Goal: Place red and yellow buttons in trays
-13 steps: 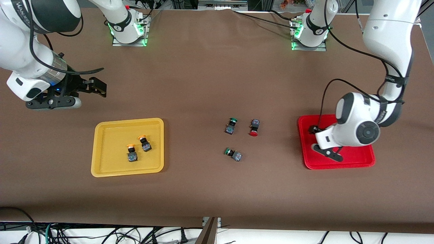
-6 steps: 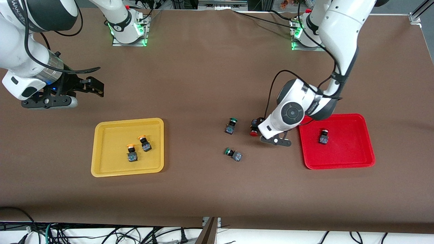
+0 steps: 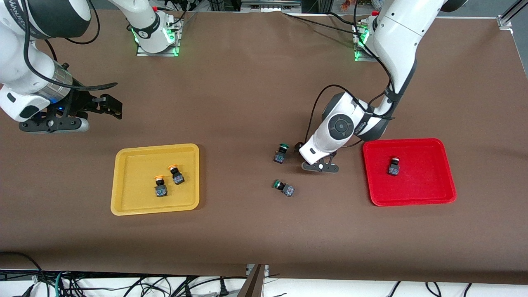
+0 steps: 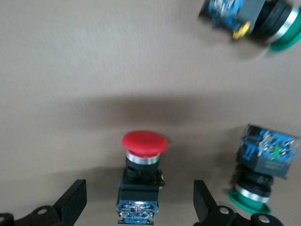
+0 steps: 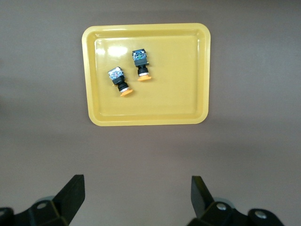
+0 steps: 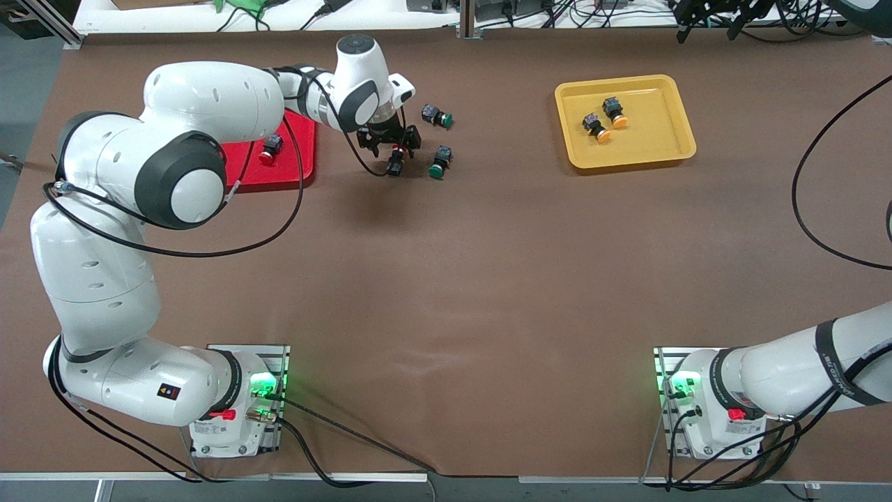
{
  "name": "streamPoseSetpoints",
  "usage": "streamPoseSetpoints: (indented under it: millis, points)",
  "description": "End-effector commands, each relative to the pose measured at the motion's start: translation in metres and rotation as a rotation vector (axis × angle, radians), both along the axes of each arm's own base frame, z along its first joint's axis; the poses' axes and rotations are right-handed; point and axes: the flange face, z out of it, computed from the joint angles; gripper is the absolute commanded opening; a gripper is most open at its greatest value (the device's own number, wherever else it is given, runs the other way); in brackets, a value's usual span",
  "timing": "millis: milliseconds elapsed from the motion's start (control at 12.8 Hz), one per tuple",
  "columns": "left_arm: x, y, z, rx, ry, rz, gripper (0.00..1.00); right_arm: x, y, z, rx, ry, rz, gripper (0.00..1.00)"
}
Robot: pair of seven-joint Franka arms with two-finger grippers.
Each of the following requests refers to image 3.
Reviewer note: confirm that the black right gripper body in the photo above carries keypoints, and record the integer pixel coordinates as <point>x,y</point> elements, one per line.
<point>79,102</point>

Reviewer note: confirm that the red push button switch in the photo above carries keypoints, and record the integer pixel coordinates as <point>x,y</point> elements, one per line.
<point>393,169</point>

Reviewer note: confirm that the yellow push button switch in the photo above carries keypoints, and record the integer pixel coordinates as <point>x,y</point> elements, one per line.
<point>178,178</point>
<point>160,190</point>

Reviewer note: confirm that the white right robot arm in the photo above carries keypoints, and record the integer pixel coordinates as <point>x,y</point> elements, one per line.
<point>16,62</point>

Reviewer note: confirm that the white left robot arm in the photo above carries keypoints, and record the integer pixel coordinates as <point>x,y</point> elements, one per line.
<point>400,37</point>

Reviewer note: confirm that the brown table cover mat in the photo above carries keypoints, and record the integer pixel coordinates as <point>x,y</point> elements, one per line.
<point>264,231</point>

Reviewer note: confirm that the yellow plastic tray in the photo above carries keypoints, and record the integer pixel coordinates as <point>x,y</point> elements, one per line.
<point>136,194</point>

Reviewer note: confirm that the red plastic tray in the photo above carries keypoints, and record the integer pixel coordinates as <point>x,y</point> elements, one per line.
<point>420,185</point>

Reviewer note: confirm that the metal table leg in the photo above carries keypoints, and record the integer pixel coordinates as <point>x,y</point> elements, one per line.
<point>253,284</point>

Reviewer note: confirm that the grey metal box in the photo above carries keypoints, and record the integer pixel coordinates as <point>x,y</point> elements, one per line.
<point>270,5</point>

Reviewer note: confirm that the black power plug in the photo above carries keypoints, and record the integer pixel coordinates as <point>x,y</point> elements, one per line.
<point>224,290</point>

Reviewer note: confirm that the green push button switch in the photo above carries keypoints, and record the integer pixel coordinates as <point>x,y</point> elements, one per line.
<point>280,156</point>
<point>288,190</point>

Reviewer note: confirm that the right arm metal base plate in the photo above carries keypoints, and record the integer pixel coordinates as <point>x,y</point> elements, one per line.
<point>142,53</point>

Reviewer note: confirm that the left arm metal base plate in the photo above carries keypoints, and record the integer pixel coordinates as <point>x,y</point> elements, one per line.
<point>357,55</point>

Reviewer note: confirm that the aluminium frame profile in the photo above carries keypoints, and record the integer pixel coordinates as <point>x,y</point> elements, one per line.
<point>506,18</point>

